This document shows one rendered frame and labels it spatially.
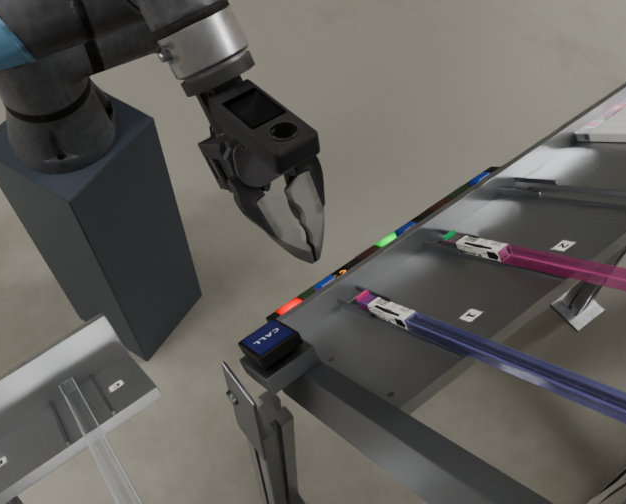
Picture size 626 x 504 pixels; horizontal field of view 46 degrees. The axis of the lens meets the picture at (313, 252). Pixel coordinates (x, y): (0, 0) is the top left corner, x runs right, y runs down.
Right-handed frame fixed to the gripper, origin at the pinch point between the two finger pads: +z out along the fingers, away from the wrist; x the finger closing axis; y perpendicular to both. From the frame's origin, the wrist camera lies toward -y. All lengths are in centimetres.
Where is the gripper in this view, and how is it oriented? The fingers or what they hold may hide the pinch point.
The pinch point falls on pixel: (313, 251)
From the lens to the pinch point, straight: 73.6
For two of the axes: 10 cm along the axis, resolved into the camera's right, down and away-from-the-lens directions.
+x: -7.9, 5.2, -3.2
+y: -4.5, -1.5, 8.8
